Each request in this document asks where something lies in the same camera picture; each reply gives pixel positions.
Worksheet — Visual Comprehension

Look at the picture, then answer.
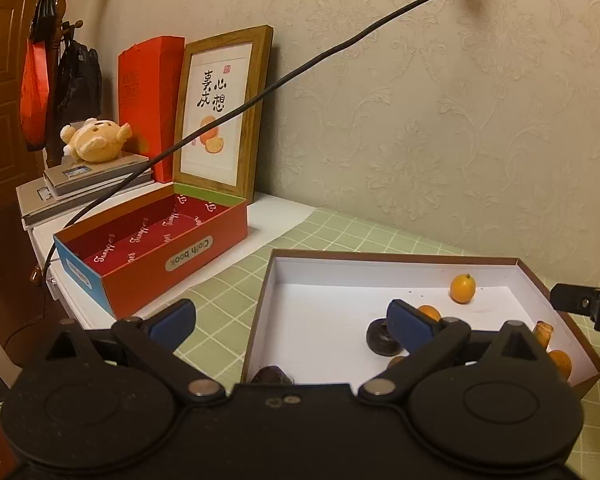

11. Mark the dark water chestnut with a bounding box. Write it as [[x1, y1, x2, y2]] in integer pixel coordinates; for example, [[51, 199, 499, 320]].
[[366, 317, 406, 357], [252, 366, 295, 386]]

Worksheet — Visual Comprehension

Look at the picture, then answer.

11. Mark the brown wooden door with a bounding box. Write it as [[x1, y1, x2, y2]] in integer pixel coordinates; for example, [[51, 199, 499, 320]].
[[0, 0, 56, 221]]

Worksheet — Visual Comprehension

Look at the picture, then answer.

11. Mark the wooden framed calligraphy picture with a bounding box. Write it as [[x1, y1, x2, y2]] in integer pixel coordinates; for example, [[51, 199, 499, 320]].
[[172, 25, 273, 206]]

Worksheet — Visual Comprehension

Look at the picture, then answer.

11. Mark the white shallow cardboard box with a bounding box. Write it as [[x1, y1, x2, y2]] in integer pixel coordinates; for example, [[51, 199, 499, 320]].
[[241, 248, 600, 403]]

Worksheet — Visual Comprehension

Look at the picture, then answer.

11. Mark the black hanging bag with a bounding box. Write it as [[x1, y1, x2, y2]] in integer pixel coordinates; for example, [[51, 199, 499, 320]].
[[55, 40, 103, 123]]

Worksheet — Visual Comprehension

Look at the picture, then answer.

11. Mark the yellow plush toy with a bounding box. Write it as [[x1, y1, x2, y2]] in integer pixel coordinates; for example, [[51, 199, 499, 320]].
[[60, 117, 133, 163]]

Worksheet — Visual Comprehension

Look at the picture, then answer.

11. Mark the black cable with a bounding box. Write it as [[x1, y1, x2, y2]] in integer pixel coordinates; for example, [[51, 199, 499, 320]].
[[29, 0, 477, 286]]

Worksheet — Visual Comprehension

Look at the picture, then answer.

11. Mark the silver digital scale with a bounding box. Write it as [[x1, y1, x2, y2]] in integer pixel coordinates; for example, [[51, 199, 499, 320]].
[[44, 150, 151, 200]]

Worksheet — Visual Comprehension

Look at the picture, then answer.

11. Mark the silver flat device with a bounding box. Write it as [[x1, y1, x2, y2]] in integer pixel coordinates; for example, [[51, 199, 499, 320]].
[[16, 170, 156, 226]]

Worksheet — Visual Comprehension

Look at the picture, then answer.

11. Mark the red open gift box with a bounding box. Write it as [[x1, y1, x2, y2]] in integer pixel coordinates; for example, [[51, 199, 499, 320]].
[[53, 183, 249, 320]]

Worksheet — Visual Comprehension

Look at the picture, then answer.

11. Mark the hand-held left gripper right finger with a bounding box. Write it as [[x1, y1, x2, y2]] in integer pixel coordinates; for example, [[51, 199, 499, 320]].
[[357, 299, 553, 405]]

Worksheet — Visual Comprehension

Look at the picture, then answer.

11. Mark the red paper envelope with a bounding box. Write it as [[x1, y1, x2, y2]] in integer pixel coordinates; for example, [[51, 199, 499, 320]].
[[117, 36, 186, 184]]

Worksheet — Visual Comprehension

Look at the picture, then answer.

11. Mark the red hanging bag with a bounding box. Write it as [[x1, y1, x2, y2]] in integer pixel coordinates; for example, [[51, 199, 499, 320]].
[[19, 0, 61, 152]]

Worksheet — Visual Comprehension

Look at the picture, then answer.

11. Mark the green checked tablecloth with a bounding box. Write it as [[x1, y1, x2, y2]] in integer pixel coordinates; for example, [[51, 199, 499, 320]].
[[177, 207, 600, 480]]

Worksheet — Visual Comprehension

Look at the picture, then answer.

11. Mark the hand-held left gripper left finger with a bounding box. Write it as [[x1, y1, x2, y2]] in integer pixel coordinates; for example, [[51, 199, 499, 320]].
[[44, 299, 227, 405]]

